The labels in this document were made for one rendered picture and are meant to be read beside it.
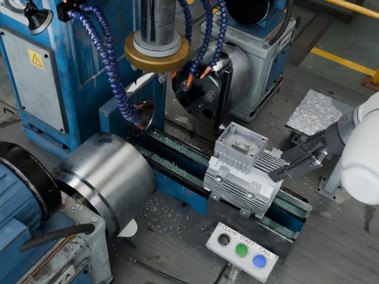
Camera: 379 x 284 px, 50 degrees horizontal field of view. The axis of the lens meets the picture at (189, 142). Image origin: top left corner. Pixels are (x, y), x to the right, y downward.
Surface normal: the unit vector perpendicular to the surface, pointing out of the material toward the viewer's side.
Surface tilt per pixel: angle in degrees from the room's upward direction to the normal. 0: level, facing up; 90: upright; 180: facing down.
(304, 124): 0
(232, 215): 90
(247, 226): 90
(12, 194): 41
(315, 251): 0
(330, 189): 90
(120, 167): 28
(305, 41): 0
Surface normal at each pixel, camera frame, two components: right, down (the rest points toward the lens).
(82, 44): 0.84, 0.44
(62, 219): 0.08, -0.68
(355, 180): -0.68, 0.52
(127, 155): 0.42, -0.44
